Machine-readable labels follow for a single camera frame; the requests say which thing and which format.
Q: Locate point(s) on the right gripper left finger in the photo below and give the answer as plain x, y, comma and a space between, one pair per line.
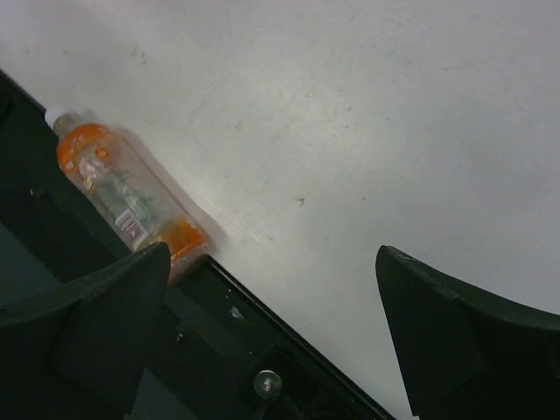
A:
79, 351

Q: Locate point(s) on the orange label plastic bottle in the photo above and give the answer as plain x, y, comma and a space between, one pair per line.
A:
124, 189

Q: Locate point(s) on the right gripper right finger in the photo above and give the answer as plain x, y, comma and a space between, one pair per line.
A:
464, 352

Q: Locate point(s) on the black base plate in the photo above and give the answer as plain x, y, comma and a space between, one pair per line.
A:
218, 352

